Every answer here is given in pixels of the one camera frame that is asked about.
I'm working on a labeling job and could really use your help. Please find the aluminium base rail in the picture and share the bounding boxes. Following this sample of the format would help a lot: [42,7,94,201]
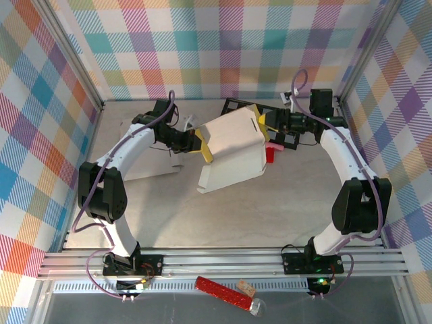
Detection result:
[36,247,411,280]

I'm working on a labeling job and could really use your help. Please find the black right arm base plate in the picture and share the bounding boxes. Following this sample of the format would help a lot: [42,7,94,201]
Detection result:
[281,251,345,275]

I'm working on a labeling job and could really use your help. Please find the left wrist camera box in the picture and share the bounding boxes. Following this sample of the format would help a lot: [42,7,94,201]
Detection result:
[182,114,198,132]

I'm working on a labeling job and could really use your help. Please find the black grey chessboard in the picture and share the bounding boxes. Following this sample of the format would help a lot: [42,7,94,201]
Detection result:
[221,97,302,151]

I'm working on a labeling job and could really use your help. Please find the yellow paper box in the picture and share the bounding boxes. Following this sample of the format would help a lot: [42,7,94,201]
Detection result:
[196,104,271,195]

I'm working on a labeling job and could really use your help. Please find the small connector board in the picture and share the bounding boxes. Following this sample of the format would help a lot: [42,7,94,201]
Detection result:
[116,279,149,294]

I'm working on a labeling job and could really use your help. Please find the perforated metal cable tray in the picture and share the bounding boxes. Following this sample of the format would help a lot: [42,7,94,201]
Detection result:
[52,280,321,294]

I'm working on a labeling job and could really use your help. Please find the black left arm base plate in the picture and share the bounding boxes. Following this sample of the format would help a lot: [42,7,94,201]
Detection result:
[102,253,164,277]

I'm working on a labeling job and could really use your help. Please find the white paper box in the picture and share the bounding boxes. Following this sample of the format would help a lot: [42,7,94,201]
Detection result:
[119,119,186,183]

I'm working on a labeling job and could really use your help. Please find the aluminium frame post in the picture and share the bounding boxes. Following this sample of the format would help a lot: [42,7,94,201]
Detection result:
[336,0,405,102]
[33,0,105,113]

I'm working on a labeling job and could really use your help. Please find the red glitter microphone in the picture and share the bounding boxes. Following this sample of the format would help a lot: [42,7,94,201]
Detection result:
[194,275,267,318]

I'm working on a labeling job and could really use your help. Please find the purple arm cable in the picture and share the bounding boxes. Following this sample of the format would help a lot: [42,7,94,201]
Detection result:
[72,90,176,300]
[290,69,385,300]

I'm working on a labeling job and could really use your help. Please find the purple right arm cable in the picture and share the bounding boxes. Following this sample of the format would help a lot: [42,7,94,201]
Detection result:
[290,69,385,300]

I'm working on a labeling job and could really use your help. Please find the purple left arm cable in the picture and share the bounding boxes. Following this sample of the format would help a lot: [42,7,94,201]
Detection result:
[72,90,176,300]

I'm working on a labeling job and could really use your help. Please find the black controller box green light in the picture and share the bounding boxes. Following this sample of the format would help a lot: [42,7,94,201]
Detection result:
[306,276,331,295]

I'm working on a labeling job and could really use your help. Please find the aluminium side rail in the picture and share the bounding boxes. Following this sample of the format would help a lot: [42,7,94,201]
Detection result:
[336,99,386,249]

